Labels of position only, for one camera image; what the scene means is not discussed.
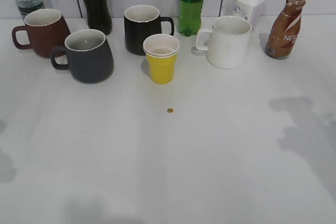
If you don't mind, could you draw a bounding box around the dark grey ceramic mug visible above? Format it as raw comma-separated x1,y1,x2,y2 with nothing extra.
50,29,114,84

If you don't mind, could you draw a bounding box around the white ceramic mug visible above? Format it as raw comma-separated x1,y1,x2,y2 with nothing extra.
196,16,252,70

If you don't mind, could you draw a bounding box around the maroon ceramic mug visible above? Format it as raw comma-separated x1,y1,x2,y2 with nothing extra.
12,9,70,58

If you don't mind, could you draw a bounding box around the black ceramic mug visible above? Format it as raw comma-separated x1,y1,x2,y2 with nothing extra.
124,5,174,56

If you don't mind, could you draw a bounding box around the white plastic bottle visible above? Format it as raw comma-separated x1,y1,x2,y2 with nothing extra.
233,0,265,31

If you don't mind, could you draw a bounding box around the green soda bottle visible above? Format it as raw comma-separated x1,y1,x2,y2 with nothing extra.
178,0,204,37

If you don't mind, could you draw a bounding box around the brown Nescafe coffee bottle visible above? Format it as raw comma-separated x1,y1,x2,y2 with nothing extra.
265,0,306,59

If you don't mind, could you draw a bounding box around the cola bottle red label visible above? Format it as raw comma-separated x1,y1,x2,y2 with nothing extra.
75,0,113,36

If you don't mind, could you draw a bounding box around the yellow paper cup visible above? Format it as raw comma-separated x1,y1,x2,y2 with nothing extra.
143,34,180,84

